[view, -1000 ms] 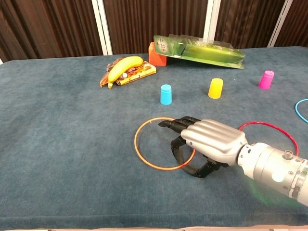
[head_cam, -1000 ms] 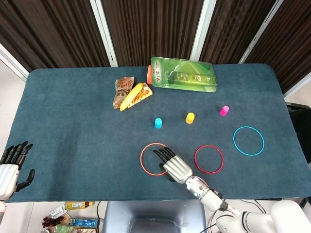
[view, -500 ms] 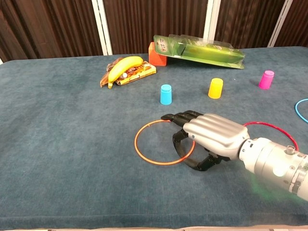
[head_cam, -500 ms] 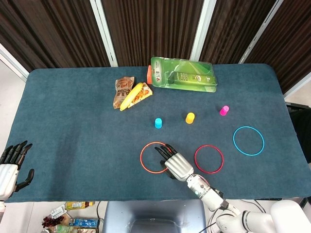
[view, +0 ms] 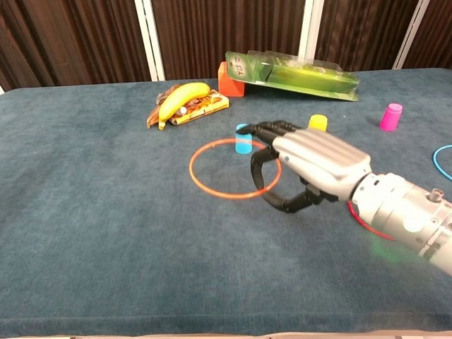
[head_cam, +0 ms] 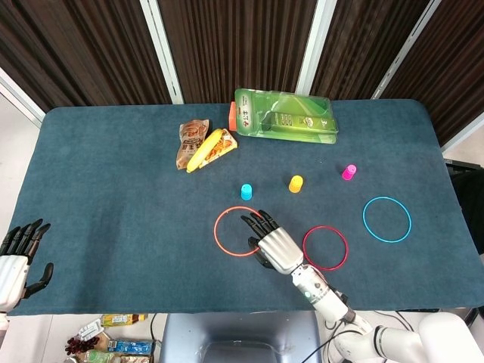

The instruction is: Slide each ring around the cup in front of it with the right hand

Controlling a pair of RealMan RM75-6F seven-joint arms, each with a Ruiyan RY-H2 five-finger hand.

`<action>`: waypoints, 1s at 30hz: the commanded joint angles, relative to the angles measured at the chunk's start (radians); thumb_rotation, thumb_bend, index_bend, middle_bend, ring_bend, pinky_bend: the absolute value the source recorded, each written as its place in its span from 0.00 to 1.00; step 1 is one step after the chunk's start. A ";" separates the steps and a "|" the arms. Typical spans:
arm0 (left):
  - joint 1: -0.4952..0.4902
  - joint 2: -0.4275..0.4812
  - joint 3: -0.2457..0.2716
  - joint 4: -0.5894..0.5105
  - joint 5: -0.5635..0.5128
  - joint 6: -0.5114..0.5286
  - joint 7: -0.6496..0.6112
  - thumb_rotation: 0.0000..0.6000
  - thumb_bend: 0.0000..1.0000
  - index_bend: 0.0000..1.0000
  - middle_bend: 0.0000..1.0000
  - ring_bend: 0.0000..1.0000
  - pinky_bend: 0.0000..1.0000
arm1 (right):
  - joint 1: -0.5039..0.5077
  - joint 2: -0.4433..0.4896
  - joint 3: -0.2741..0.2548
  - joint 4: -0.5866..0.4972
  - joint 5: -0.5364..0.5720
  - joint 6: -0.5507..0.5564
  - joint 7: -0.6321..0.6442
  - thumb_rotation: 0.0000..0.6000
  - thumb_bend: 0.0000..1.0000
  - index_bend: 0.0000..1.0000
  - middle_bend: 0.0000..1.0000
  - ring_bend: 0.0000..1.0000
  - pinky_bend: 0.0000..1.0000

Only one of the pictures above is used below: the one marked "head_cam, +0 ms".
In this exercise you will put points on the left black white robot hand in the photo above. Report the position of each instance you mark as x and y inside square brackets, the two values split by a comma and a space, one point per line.
[11, 276]

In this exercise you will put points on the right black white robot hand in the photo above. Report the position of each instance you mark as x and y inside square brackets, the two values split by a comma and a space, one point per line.
[280, 249]

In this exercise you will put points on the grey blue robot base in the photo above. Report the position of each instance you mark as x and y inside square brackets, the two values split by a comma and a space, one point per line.
[242, 332]

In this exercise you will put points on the blue cup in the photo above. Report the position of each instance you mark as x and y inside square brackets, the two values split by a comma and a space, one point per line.
[247, 192]

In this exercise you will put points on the orange cup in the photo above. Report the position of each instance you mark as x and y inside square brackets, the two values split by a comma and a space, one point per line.
[295, 184]

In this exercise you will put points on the pink cup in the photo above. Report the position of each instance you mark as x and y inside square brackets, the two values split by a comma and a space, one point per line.
[349, 172]

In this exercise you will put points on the white blister pack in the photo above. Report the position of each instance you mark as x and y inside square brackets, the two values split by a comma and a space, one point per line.
[89, 331]

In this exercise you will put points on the dark red berry bunch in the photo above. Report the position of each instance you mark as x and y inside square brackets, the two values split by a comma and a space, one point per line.
[79, 346]

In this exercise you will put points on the light green packet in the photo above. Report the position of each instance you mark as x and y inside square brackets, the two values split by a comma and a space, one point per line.
[96, 356]

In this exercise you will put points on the yellow green drink carton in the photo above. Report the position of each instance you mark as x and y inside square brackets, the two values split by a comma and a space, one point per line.
[121, 320]

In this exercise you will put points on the orange snack package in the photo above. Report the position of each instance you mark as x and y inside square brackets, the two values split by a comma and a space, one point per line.
[226, 143]

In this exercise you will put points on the yellow banana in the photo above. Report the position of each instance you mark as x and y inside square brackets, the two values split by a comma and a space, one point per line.
[204, 151]

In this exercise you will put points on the blue table cloth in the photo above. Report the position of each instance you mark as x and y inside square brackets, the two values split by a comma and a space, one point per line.
[125, 211]

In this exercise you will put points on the green blister package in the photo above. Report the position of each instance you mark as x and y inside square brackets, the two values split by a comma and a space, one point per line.
[287, 117]

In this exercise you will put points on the blue snack packet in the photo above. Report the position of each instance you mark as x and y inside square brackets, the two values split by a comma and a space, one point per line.
[130, 346]

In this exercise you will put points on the brown snack bag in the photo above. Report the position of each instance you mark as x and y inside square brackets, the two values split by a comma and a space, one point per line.
[189, 132]

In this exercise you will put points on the brown snack packet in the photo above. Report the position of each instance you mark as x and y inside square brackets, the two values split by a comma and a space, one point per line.
[134, 359]

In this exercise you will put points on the black fabric object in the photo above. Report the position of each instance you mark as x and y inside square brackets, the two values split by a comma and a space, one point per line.
[469, 204]

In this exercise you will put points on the dark brown slatted panel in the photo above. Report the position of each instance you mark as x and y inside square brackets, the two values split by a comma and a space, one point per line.
[453, 68]
[75, 49]
[238, 45]
[363, 45]

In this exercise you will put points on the white partition post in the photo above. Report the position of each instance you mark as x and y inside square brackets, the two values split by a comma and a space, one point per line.
[19, 96]
[315, 49]
[463, 136]
[406, 49]
[162, 53]

